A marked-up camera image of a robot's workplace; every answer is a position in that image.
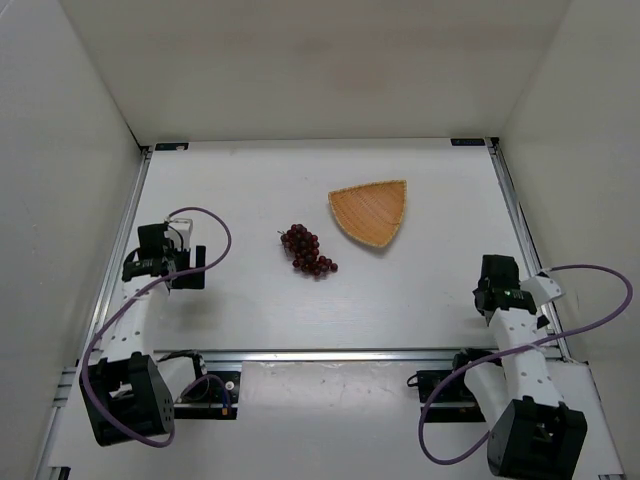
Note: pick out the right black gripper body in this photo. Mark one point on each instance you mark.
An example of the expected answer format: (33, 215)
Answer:
(498, 270)

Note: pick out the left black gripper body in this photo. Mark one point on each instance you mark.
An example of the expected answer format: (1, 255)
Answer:
(189, 267)

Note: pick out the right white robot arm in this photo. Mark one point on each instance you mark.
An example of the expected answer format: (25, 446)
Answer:
(533, 434)

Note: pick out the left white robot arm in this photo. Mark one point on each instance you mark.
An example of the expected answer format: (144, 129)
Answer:
(133, 386)

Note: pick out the dark red fake grapes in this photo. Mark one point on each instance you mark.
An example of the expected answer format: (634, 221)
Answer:
(302, 247)

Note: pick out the left blue corner label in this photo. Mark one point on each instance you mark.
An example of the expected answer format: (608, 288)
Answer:
(171, 146)

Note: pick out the blue corner label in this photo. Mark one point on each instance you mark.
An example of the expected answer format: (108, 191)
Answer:
(467, 142)
(171, 146)

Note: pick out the woven triangular bamboo basket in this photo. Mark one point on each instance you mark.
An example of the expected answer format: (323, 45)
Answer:
(371, 213)

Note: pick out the right blue corner label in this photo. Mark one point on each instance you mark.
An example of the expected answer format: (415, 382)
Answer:
(467, 142)

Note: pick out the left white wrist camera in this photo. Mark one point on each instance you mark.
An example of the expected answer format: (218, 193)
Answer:
(178, 232)

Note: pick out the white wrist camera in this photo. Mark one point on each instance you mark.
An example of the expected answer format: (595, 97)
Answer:
(178, 232)
(542, 288)

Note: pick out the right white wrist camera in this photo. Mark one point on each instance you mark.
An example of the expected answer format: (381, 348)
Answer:
(542, 288)

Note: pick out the left aluminium frame rail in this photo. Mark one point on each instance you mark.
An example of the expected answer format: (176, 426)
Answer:
(110, 281)

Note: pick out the aluminium frame rail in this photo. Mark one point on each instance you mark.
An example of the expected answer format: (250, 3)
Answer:
(110, 281)
(531, 259)
(330, 356)

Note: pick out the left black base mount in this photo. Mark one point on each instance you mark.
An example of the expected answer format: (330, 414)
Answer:
(198, 392)

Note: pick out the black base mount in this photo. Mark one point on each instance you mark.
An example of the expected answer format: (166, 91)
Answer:
(455, 403)
(198, 392)

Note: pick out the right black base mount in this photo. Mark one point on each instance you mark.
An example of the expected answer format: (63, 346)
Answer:
(455, 403)

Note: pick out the front aluminium frame rail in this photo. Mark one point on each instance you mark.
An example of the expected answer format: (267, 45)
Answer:
(330, 356)

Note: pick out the right aluminium frame rail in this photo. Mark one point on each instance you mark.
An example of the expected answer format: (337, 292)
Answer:
(531, 259)

